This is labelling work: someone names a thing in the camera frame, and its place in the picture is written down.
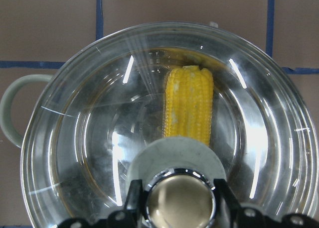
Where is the glass pot lid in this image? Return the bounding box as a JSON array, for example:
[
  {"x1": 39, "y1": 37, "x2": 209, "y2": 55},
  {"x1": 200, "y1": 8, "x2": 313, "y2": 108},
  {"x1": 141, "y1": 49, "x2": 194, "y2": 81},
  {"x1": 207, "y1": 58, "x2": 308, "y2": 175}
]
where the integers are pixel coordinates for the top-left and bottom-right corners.
[{"x1": 21, "y1": 22, "x2": 319, "y2": 228}]

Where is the pale green cooking pot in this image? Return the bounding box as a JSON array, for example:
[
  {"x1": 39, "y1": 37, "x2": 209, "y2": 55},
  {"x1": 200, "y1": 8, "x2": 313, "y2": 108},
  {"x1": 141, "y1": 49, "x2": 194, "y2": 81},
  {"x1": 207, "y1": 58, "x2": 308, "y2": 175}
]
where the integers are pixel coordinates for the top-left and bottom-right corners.
[{"x1": 0, "y1": 20, "x2": 319, "y2": 228}]

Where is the yellow corn cob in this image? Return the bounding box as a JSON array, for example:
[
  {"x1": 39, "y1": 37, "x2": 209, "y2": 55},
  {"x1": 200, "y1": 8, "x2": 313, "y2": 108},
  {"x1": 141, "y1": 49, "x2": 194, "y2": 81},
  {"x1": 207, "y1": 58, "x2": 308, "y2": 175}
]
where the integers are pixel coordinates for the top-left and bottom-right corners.
[{"x1": 163, "y1": 65, "x2": 214, "y2": 146}]

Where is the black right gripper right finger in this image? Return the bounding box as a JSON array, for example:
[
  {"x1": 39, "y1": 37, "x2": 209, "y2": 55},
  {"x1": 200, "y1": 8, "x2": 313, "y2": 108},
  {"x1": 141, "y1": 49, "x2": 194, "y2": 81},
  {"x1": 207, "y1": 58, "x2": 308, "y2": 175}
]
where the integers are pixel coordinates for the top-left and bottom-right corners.
[{"x1": 214, "y1": 179, "x2": 241, "y2": 228}]

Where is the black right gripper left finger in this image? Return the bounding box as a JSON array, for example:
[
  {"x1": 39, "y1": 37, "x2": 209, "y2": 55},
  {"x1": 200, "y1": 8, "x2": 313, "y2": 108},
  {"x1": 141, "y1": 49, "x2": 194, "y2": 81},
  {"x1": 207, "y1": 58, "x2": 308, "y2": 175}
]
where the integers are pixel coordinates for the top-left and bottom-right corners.
[{"x1": 124, "y1": 179, "x2": 144, "y2": 228}]

